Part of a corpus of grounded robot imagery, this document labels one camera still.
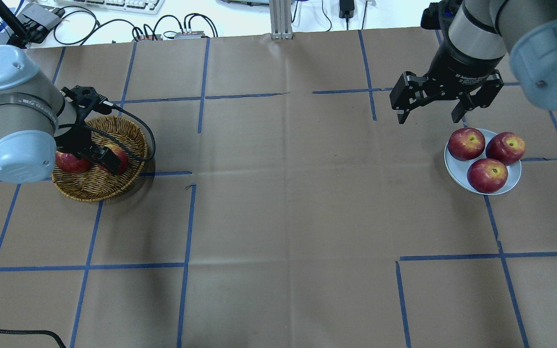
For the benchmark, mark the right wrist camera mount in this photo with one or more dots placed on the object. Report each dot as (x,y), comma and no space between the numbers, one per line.
(439,14)

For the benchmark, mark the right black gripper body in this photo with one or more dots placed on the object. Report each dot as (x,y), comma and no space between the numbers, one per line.
(461,64)

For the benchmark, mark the red apple on plate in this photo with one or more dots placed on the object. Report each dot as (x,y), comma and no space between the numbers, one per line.
(487,175)
(466,144)
(507,147)

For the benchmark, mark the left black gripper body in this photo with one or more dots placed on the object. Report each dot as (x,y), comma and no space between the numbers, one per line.
(73,138)

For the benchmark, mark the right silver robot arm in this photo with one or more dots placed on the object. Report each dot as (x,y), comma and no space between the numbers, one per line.
(475,36)

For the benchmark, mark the white keyboard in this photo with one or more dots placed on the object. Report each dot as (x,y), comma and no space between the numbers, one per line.
(151,7)

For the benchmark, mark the red apple on plate near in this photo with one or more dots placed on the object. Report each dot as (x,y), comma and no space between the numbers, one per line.
(466,144)

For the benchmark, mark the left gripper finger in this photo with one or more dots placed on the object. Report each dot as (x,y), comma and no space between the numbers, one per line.
(111,159)

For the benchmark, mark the red apple in basket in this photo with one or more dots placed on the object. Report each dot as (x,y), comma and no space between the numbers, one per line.
(69,163)

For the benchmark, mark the black power adapter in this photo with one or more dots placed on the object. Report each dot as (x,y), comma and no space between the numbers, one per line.
(346,9)

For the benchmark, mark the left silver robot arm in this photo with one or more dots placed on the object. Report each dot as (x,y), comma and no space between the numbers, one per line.
(37,120)

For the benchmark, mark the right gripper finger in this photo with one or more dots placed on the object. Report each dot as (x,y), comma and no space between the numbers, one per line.
(465,104)
(403,111)

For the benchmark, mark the aluminium frame post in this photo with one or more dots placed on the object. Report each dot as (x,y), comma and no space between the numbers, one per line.
(281,19)

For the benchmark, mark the red yellow apple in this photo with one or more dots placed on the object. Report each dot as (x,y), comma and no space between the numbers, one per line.
(116,159)

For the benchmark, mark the red apple on plate left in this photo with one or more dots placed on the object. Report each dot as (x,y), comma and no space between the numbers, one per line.
(487,175)

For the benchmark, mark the light blue plate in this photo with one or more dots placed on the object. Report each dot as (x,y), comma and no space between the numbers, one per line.
(458,169)

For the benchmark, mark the red apple on plate far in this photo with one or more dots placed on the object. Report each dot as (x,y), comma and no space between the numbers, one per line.
(507,147)

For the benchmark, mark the woven wicker basket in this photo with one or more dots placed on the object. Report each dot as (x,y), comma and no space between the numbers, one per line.
(97,184)

